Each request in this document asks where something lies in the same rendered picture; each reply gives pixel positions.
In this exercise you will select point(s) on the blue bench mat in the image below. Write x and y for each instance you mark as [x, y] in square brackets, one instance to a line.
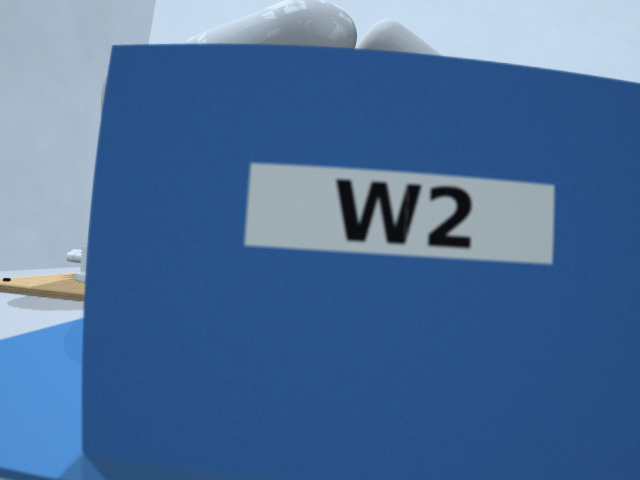
[40, 415]

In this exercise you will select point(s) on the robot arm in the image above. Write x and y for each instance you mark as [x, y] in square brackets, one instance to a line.
[301, 23]

